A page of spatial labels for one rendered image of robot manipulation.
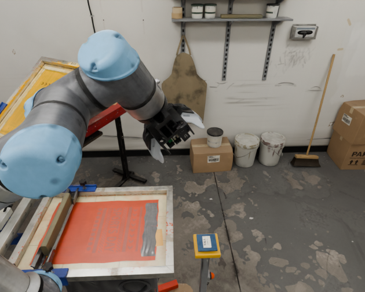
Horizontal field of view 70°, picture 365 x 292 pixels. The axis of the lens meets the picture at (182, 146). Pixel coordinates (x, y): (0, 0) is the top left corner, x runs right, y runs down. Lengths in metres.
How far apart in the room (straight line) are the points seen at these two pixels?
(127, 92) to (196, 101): 2.80
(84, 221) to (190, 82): 2.02
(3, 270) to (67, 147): 0.52
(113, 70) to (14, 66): 3.17
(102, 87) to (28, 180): 0.17
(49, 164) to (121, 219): 1.30
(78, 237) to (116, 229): 0.20
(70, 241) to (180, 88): 2.14
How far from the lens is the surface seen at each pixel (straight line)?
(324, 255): 2.85
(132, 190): 1.68
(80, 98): 0.41
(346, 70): 3.72
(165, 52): 3.04
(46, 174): 0.30
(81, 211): 1.69
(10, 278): 0.80
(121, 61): 0.38
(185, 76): 3.07
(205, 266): 1.58
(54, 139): 0.30
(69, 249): 1.53
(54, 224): 1.53
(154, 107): 0.46
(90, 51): 0.40
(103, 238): 1.52
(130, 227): 1.53
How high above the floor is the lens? 2.13
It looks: 34 degrees down
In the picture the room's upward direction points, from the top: straight up
